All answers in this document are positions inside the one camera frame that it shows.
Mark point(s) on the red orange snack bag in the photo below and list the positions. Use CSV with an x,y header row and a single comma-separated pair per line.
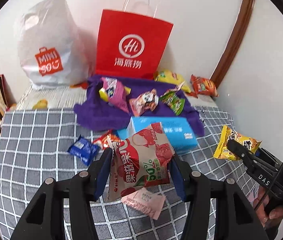
x,y
203,86

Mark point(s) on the yellow chips bag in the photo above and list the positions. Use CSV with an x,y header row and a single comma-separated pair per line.
x,y
168,76

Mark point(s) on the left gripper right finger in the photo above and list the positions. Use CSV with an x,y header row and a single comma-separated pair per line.
x,y
235,217

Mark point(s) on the white Miniso plastic bag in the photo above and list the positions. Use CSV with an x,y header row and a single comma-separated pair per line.
x,y
49,47

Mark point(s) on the purple towel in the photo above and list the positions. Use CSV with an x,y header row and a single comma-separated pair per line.
x,y
97,115

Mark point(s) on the yellow plush toy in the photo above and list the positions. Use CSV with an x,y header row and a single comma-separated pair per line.
x,y
41,104

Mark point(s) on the pink panda snack packet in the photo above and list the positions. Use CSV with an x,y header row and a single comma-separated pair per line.
x,y
145,101

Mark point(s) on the red Haidilao paper bag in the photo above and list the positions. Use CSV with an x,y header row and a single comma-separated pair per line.
x,y
130,44

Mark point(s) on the blue tissue pack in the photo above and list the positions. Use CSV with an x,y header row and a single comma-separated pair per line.
x,y
177,130

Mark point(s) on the right hand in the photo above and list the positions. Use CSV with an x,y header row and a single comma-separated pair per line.
x,y
275,215

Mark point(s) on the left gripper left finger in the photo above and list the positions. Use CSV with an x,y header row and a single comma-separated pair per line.
x,y
43,217

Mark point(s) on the blue snack packet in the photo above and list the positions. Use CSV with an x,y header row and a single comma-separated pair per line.
x,y
84,150

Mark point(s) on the brown wooden door frame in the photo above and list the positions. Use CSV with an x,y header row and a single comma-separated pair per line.
x,y
234,42

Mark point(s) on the green snack packet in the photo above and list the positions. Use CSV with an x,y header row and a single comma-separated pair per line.
x,y
170,98

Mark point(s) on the magenta snack packet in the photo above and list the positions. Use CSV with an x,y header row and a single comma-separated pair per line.
x,y
114,93

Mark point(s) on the yellow snack packet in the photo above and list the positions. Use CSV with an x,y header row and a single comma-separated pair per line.
x,y
230,141

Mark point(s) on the pink pastry packet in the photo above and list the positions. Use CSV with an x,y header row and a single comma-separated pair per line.
x,y
146,202

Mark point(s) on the red white fruit snack packet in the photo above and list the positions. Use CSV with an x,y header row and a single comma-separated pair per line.
x,y
139,161

